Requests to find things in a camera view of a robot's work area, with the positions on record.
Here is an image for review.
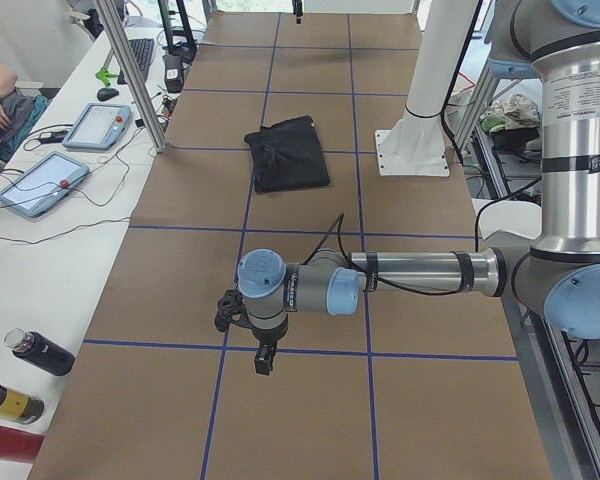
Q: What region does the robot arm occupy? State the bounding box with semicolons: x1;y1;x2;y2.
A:
214;1;600;375

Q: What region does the aluminium frame post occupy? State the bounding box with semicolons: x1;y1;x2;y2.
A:
94;0;166;153

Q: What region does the black graphic t-shirt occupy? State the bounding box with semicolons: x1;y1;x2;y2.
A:
244;115;331;193

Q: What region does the yellow black bottle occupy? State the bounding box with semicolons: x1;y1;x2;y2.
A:
0;384;45;424

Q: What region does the teach pendant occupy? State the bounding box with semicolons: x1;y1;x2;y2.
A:
62;103;132;151
0;152;91;218

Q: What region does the seated person in grey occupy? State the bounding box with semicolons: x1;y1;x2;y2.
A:
0;62;50;162

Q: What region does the black computer mouse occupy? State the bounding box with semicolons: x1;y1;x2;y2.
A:
96;87;119;102

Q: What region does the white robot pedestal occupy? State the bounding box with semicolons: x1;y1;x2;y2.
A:
375;0;481;177

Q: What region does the far teach pendant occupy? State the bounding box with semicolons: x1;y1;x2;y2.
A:
62;103;132;151

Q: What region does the black water bottle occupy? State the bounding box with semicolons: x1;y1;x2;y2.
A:
4;328;75;376

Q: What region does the black keyboard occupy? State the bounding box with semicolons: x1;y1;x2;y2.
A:
128;38;155;81

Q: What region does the red bottle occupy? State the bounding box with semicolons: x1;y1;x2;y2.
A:
0;425;45;464

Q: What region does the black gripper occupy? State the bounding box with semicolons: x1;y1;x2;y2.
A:
214;289;288;375
292;0;303;24

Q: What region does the near teach pendant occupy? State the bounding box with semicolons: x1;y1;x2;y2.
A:
0;152;91;218

